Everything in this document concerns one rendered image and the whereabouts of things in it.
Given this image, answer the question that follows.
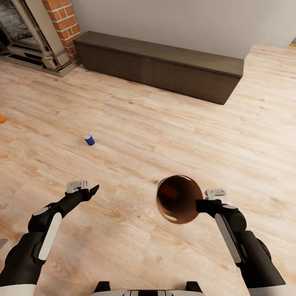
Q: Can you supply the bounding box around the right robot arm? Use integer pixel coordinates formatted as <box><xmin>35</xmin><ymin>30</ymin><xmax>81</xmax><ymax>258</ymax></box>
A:
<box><xmin>196</xmin><ymin>189</ymin><xmax>294</xmax><ymax>296</ymax></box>

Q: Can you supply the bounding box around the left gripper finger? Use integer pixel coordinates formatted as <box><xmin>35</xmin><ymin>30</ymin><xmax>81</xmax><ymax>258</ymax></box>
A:
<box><xmin>89</xmin><ymin>184</ymin><xmax>99</xmax><ymax>198</ymax></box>

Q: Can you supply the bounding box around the trash can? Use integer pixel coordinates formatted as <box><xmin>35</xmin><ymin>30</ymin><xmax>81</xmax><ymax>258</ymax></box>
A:
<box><xmin>156</xmin><ymin>175</ymin><xmax>203</xmax><ymax>224</ymax></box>

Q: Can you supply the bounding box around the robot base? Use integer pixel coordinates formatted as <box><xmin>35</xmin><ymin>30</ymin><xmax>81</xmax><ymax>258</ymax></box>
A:
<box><xmin>90</xmin><ymin>281</ymin><xmax>206</xmax><ymax>296</ymax></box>

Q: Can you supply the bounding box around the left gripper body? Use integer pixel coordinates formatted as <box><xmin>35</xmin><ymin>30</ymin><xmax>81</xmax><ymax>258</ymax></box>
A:
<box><xmin>63</xmin><ymin>189</ymin><xmax>91</xmax><ymax>209</ymax></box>

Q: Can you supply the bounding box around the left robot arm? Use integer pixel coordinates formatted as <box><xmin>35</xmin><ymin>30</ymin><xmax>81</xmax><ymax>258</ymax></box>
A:
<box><xmin>0</xmin><ymin>180</ymin><xmax>99</xmax><ymax>296</ymax></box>

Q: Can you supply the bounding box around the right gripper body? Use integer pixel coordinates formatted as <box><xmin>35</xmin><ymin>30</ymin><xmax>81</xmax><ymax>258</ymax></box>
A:
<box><xmin>196</xmin><ymin>199</ymin><xmax>222</xmax><ymax>215</ymax></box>

